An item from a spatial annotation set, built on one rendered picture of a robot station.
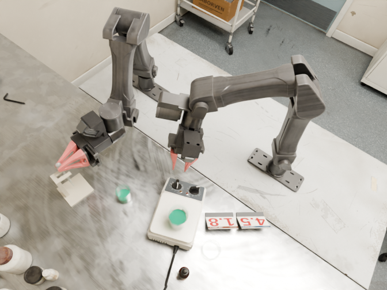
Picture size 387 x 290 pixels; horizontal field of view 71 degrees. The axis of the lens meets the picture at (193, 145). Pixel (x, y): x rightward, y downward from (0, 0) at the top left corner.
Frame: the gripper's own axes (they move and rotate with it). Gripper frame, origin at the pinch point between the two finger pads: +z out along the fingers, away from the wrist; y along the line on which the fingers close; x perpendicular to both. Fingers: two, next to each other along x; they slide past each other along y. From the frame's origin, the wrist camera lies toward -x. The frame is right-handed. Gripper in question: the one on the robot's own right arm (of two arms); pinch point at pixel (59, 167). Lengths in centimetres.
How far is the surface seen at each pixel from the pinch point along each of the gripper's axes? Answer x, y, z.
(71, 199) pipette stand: 15.1, 2.3, 2.8
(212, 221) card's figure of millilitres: 14.0, 36.8, -23.6
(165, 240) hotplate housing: 9.7, 31.7, -9.0
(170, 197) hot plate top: 7.2, 24.2, -17.5
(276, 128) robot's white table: 17, 29, -70
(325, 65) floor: 110, 3, -252
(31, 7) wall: 35, -120, -44
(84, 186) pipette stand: 15.2, 1.4, -2.4
